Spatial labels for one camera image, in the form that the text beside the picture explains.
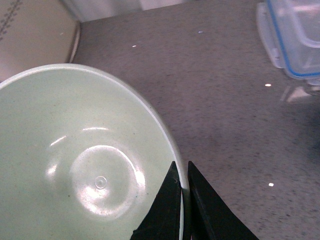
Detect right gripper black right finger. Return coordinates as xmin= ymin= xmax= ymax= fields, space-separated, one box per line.
xmin=187 ymin=161 xmax=258 ymax=240

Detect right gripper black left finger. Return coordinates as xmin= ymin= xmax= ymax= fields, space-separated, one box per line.
xmin=131 ymin=161 xmax=181 ymax=240

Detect light green plastic bowl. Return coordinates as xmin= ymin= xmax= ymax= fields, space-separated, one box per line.
xmin=0 ymin=64 xmax=191 ymax=240

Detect clear plastic food container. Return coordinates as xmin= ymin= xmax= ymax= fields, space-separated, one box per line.
xmin=256 ymin=0 xmax=320 ymax=86

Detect cream two-slot toaster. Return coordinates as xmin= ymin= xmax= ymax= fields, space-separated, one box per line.
xmin=0 ymin=0 xmax=80 ymax=81

